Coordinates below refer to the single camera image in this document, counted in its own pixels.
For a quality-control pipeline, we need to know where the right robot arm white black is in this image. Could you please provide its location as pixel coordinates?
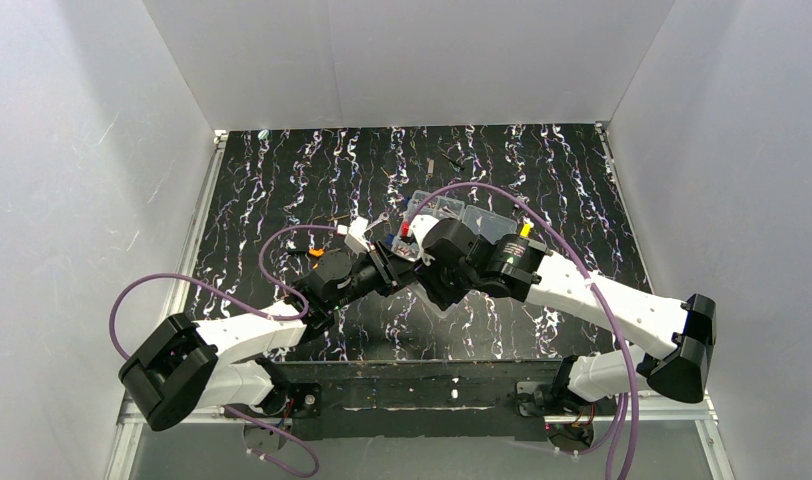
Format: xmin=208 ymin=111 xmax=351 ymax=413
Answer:
xmin=408 ymin=215 xmax=717 ymax=404

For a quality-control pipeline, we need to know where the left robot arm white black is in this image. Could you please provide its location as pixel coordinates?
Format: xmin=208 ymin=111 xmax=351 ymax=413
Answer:
xmin=118 ymin=244 xmax=421 ymax=431

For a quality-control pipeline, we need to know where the clear plastic screw organizer box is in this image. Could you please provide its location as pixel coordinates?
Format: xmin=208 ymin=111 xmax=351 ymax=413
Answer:
xmin=389 ymin=190 xmax=519 ymax=263

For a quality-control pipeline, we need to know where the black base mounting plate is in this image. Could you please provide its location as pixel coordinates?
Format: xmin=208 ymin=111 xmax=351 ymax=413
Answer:
xmin=223 ymin=360 xmax=652 ymax=442

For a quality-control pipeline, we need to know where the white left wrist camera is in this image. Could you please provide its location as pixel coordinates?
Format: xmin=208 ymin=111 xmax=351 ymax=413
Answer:
xmin=336 ymin=216 xmax=371 ymax=254

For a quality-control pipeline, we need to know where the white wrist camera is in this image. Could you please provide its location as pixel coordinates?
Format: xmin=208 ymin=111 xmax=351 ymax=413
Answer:
xmin=336 ymin=216 xmax=371 ymax=254
xmin=393 ymin=215 xmax=439 ymax=265

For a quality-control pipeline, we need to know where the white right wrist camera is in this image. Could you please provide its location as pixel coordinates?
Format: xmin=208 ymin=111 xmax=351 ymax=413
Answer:
xmin=393 ymin=215 xmax=439 ymax=265

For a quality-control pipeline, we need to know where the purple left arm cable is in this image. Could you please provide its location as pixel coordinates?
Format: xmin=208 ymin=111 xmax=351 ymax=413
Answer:
xmin=107 ymin=223 xmax=348 ymax=478

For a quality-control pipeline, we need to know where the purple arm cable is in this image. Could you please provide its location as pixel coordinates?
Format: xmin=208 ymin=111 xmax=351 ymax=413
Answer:
xmin=409 ymin=182 xmax=642 ymax=480
xmin=107 ymin=223 xmax=348 ymax=478

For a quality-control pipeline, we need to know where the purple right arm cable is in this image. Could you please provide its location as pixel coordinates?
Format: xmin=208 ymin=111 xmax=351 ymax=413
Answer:
xmin=409 ymin=182 xmax=642 ymax=480

